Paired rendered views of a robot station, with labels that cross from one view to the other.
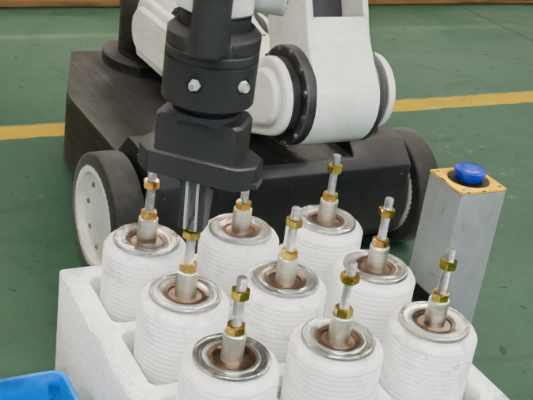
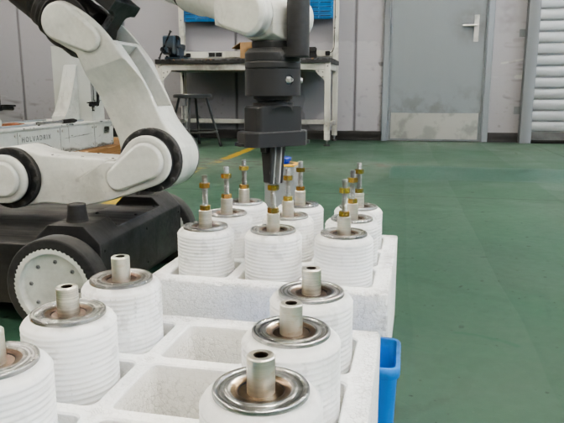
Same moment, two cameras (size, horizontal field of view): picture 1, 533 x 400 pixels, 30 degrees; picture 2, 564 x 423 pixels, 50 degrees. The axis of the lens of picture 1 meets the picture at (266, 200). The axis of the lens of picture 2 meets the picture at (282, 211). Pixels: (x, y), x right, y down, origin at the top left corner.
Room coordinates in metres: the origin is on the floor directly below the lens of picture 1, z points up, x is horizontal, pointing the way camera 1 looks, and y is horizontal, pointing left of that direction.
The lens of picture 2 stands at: (0.22, 0.78, 0.48)
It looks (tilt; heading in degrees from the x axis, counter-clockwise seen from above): 11 degrees down; 312
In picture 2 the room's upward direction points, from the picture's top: straight up
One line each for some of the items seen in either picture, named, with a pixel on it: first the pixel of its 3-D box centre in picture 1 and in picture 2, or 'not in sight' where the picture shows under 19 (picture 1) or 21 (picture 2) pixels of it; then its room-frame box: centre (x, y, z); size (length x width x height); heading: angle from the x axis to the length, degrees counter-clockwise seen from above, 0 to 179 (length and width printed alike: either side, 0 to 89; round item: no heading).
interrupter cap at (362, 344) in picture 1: (338, 339); (352, 219); (0.85, -0.09, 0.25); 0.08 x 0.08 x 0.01
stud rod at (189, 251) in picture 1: (189, 251); (273, 199); (0.89, 0.07, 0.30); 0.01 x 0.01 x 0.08
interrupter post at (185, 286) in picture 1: (186, 282); (273, 222); (0.89, 0.07, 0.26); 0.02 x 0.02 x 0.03
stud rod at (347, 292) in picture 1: (346, 295); (352, 190); (0.85, -0.09, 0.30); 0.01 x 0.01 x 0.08
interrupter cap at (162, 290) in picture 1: (185, 294); (273, 230); (0.89, 0.07, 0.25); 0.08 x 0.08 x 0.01
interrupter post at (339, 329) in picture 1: (339, 328); (352, 211); (0.85, -0.09, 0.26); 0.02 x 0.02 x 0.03
